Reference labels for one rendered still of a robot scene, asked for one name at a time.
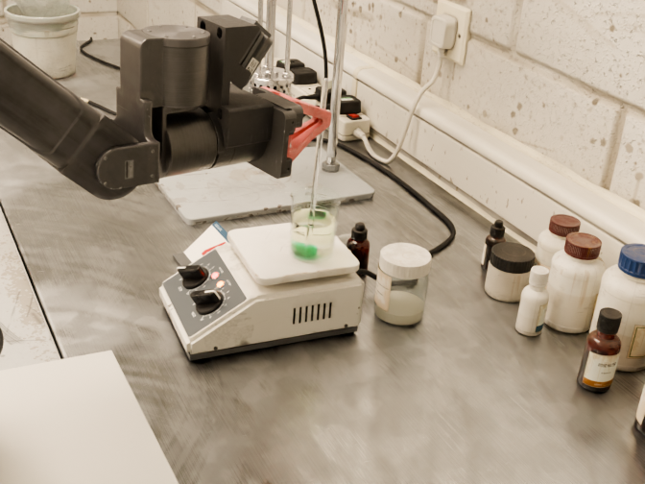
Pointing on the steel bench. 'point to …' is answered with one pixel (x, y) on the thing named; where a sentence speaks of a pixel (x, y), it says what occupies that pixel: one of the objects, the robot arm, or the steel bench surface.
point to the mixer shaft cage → (267, 76)
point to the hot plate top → (261, 265)
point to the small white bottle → (534, 303)
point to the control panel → (180, 296)
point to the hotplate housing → (274, 312)
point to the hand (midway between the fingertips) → (322, 118)
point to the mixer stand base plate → (250, 189)
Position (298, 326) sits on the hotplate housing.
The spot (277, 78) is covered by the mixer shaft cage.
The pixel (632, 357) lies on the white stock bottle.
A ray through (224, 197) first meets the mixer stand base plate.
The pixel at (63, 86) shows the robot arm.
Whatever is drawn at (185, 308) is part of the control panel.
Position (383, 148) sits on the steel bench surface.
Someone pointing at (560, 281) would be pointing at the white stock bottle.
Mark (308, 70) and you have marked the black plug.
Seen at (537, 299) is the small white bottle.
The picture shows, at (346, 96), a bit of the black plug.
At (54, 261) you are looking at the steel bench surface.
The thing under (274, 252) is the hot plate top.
